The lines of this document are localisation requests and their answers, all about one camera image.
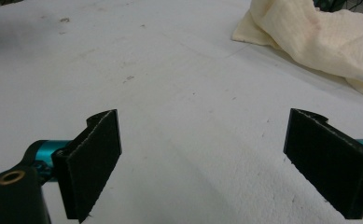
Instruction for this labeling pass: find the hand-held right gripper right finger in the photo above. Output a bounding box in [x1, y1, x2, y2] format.
[283, 107, 363, 220]

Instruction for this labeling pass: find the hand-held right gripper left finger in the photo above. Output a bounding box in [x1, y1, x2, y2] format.
[51, 108, 123, 224]

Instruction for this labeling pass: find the cream printed cloth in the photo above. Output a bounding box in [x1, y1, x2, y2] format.
[230, 0, 363, 97]

